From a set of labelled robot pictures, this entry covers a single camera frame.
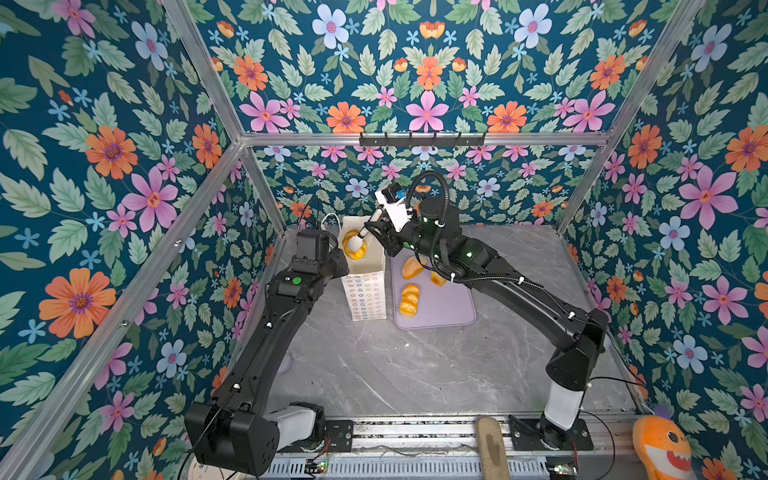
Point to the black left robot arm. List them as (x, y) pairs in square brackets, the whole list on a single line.
[(233, 430)]

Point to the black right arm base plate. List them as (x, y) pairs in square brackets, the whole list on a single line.
[(538, 434)]

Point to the long segmented yellow bread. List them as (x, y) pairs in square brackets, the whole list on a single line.
[(409, 300)]

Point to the purple flat lid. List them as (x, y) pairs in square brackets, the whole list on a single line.
[(285, 364)]

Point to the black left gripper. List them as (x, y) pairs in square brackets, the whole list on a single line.
[(342, 265)]

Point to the black hook rail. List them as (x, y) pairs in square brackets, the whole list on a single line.
[(411, 139)]

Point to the purple cutting mat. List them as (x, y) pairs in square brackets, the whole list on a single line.
[(449, 305)]

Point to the printed white paper bag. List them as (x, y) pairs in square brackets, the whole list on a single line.
[(364, 286)]

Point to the wooden brush handle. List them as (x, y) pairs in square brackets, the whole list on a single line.
[(491, 449)]

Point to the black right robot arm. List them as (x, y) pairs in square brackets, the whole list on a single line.
[(433, 233)]

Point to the round striped yellow bread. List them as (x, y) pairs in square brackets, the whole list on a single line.
[(353, 256)]

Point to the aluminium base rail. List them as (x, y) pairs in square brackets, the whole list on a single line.
[(445, 447)]

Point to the yellow loaf bread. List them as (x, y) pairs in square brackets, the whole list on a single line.
[(437, 279)]

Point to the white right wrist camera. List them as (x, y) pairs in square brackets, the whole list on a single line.
[(395, 213)]

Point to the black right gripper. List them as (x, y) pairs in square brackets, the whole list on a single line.
[(389, 238)]

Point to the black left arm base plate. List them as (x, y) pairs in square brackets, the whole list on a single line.
[(338, 436)]

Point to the oval brown bread roll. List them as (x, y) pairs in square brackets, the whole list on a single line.
[(411, 268)]

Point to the orange shark plush toy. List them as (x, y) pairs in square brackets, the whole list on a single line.
[(662, 448)]

